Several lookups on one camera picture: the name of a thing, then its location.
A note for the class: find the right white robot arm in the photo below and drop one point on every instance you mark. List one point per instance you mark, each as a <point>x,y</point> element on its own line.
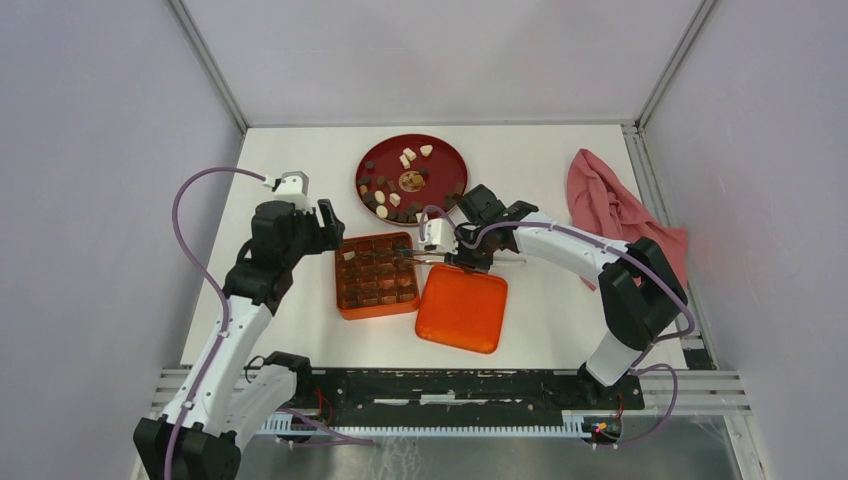
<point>640,293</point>

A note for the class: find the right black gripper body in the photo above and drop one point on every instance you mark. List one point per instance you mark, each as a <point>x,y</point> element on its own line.
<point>479,258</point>

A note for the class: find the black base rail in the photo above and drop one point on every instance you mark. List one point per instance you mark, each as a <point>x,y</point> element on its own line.
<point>458,398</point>

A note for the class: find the orange box lid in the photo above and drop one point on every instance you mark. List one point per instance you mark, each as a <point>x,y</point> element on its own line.
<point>462,310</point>

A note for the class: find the white square chocolate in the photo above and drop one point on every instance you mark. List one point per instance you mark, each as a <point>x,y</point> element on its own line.
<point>409,154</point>

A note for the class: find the round red tray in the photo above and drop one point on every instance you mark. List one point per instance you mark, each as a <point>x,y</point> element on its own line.
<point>401,175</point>

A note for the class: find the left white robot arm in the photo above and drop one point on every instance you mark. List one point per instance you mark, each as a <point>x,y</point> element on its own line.
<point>203,430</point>

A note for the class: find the orange chocolate box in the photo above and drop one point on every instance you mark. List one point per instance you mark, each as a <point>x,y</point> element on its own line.
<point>375,283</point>

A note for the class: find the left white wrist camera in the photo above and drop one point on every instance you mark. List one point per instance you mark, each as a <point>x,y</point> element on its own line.
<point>291,187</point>

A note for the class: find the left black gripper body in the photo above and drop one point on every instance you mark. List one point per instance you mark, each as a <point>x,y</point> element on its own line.
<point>308,235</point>

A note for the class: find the metal tongs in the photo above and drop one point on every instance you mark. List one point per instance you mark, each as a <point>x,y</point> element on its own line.
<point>430,257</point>

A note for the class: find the pink cloth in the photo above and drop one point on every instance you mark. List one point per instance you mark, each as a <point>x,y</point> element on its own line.
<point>599,203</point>

